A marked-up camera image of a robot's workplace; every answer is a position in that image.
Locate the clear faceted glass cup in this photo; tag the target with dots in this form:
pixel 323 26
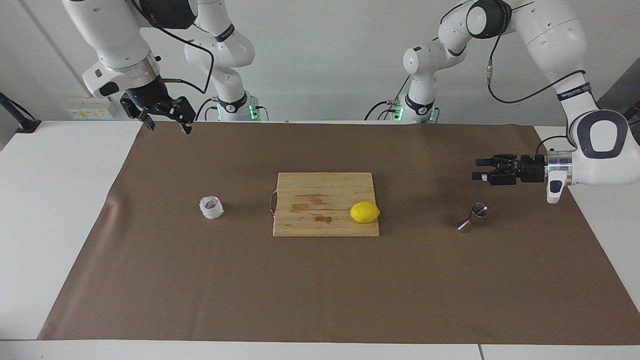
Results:
pixel 211 210

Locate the dark grey panel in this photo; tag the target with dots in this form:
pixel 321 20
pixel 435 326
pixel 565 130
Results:
pixel 622 85

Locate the brown table mat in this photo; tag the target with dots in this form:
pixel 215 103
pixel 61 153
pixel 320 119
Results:
pixel 200 280

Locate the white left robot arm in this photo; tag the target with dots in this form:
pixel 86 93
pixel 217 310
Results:
pixel 550 35

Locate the wooden cutting board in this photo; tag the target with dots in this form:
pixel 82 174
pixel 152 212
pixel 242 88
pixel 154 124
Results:
pixel 320 190

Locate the yellow lemon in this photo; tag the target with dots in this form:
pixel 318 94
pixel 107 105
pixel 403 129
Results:
pixel 364 212

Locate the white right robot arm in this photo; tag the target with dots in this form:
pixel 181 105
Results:
pixel 115 35

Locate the black camera stand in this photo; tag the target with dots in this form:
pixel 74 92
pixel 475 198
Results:
pixel 634 107
pixel 27 125

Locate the steel jigger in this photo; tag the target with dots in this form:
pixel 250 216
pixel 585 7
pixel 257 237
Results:
pixel 479 211

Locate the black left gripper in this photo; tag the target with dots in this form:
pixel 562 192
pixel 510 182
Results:
pixel 532 168

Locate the white wall socket strip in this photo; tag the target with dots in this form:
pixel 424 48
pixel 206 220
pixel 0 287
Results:
pixel 90 112

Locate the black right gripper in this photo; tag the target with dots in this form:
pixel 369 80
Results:
pixel 149 96

